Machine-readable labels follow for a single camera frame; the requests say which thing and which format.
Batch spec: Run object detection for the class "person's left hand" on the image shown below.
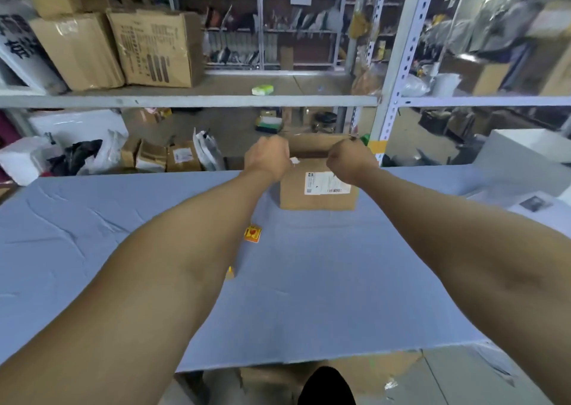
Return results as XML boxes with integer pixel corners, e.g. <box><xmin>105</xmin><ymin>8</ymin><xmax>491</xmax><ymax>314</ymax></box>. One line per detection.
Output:
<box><xmin>244</xmin><ymin>135</ymin><xmax>293</xmax><ymax>183</ymax></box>

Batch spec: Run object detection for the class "person's right hand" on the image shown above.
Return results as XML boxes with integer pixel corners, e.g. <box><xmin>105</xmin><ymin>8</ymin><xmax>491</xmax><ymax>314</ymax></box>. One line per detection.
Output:
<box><xmin>326</xmin><ymin>139</ymin><xmax>380</xmax><ymax>185</ymax></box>

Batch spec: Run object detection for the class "brown cardboard parcel box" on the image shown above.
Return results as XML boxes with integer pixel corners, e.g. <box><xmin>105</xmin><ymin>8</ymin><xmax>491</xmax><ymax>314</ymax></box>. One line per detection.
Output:
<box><xmin>280</xmin><ymin>134</ymin><xmax>371</xmax><ymax>211</ymax></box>

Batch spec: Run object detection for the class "person's left forearm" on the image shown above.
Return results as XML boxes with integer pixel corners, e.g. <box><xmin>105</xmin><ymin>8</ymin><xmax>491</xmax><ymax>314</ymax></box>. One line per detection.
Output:
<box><xmin>0</xmin><ymin>168</ymin><xmax>279</xmax><ymax>405</ymax></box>

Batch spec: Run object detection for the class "person's right forearm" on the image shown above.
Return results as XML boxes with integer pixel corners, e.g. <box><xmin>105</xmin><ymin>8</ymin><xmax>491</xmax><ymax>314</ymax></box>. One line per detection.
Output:
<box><xmin>350</xmin><ymin>167</ymin><xmax>571</xmax><ymax>405</ymax></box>

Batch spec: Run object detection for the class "green white box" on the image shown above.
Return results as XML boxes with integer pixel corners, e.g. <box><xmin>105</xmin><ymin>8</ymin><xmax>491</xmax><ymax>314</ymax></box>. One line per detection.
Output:
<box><xmin>255</xmin><ymin>116</ymin><xmax>284</xmax><ymax>134</ymax></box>

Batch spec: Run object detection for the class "white shipping label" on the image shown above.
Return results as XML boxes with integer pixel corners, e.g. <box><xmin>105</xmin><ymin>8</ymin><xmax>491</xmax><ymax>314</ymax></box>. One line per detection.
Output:
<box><xmin>304</xmin><ymin>171</ymin><xmax>352</xmax><ymax>196</ymax></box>

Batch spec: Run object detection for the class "black round stool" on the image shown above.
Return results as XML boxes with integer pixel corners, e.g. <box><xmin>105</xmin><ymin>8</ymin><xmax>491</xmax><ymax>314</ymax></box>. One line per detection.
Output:
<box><xmin>312</xmin><ymin>112</ymin><xmax>338</xmax><ymax>133</ymax></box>

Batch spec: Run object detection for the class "white printed plastic bag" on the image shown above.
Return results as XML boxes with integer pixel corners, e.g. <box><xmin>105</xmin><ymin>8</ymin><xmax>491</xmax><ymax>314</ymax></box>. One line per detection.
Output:
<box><xmin>193</xmin><ymin>128</ymin><xmax>226</xmax><ymax>172</ymax></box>

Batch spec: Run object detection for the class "cardboard box with white label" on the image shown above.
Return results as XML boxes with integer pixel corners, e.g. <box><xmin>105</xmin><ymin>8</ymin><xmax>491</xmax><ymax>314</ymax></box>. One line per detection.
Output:
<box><xmin>166</xmin><ymin>142</ymin><xmax>202</xmax><ymax>172</ymax></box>

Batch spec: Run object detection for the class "grey metal shelving rack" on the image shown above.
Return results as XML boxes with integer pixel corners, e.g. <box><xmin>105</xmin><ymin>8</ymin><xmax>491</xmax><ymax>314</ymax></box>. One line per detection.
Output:
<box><xmin>0</xmin><ymin>0</ymin><xmax>571</xmax><ymax>165</ymax></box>

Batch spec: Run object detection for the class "small brown cardboard box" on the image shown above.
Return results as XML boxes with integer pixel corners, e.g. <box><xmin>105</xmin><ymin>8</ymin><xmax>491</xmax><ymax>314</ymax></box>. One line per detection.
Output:
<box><xmin>135</xmin><ymin>139</ymin><xmax>168</xmax><ymax>173</ymax></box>

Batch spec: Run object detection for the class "white bucket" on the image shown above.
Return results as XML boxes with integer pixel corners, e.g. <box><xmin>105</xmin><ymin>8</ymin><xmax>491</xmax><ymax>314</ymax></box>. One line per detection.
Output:
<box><xmin>432</xmin><ymin>73</ymin><xmax>462</xmax><ymax>98</ymax></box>

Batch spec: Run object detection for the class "blue-grey table cloth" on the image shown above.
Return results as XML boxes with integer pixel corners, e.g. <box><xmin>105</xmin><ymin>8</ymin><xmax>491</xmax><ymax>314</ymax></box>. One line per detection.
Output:
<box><xmin>0</xmin><ymin>165</ymin><xmax>571</xmax><ymax>373</ymax></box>

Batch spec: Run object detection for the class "row of goods on shelves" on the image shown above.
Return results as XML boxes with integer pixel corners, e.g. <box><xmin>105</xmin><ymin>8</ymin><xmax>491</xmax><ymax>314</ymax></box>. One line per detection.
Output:
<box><xmin>172</xmin><ymin>0</ymin><xmax>357</xmax><ymax>68</ymax></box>

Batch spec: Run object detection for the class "large printed cardboard box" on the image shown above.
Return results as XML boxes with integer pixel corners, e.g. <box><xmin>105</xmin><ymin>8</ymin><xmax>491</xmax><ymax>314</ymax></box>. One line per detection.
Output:
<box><xmin>107</xmin><ymin>10</ymin><xmax>206</xmax><ymax>89</ymax></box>

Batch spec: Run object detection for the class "white foam box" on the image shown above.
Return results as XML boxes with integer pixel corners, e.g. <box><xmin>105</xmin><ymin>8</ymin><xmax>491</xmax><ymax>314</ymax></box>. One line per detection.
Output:
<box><xmin>468</xmin><ymin>129</ymin><xmax>571</xmax><ymax>198</ymax></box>

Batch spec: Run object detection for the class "printed paper sheet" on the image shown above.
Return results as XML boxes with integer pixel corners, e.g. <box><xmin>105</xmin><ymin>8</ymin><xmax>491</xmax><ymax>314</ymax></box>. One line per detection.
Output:
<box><xmin>509</xmin><ymin>191</ymin><xmax>567</xmax><ymax>218</ymax></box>

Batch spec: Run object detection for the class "white storage bin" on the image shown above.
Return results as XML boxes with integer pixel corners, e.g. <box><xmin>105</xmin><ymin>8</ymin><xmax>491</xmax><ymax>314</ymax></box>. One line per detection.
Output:
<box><xmin>28</xmin><ymin>109</ymin><xmax>129</xmax><ymax>149</ymax></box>

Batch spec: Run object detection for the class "black plastic bag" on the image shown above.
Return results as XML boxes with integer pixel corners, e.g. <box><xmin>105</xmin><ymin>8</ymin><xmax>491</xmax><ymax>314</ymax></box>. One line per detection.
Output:
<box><xmin>47</xmin><ymin>139</ymin><xmax>104</xmax><ymax>177</ymax></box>

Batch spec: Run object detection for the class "plain taped cardboard box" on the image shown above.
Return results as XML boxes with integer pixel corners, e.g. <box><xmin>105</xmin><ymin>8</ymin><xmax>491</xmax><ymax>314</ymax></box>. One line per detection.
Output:
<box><xmin>29</xmin><ymin>13</ymin><xmax>126</xmax><ymax>92</ymax></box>

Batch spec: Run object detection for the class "person's black shoe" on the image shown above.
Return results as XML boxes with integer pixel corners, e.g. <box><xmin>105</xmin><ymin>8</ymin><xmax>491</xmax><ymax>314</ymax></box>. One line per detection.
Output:
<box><xmin>297</xmin><ymin>366</ymin><xmax>357</xmax><ymax>405</ymax></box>

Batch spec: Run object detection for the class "white sign with black letters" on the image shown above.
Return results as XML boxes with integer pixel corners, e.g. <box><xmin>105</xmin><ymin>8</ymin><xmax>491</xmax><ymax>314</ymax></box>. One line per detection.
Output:
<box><xmin>0</xmin><ymin>0</ymin><xmax>68</xmax><ymax>95</ymax></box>

